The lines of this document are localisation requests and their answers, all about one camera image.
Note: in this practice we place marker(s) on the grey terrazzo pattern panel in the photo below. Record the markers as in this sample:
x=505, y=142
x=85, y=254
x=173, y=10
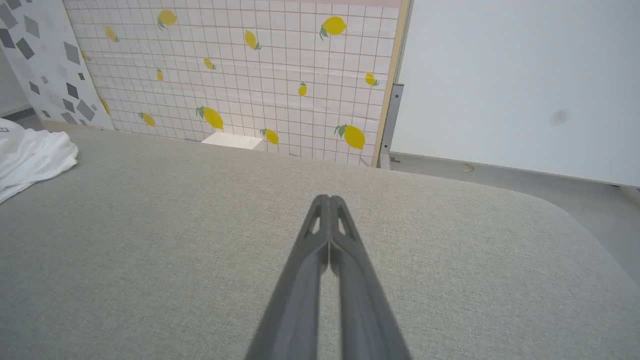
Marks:
x=50, y=60

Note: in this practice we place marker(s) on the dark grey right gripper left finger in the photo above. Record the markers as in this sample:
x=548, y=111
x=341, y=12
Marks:
x=295, y=310

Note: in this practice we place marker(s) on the white rectangular block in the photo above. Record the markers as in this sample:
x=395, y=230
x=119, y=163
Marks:
x=232, y=140

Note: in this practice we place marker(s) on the grey metal bracket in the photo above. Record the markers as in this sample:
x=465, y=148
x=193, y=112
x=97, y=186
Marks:
x=392, y=115

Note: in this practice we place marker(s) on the white long-sleeve shirt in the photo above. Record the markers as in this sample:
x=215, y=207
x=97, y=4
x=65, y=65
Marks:
x=30, y=160

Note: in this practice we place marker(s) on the lemon print tile panel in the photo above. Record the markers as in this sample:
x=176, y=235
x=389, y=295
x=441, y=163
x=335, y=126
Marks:
x=280, y=65

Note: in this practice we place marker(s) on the light wooden panel frame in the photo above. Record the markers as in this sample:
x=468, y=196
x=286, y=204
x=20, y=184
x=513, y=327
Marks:
x=392, y=70

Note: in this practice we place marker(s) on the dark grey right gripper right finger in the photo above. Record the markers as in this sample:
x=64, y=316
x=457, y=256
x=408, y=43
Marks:
x=365, y=310

